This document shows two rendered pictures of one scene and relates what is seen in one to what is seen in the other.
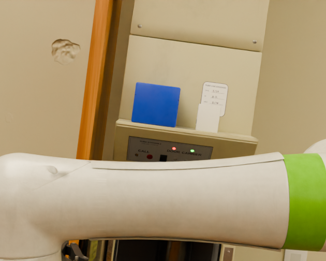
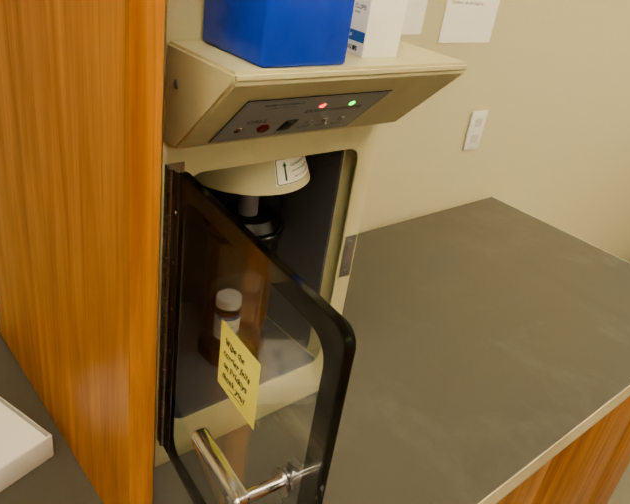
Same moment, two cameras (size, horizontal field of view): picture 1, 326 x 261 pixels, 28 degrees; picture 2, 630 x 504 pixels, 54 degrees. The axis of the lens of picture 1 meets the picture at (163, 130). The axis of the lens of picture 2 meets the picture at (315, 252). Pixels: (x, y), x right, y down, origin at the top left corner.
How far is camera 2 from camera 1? 1.07 m
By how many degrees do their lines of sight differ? 48
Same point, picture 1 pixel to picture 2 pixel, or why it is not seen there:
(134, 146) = (245, 118)
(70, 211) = not seen: outside the picture
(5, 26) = not seen: outside the picture
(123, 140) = (229, 110)
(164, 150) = (299, 113)
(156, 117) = (313, 47)
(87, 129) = (149, 105)
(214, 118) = (395, 26)
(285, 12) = not seen: outside the picture
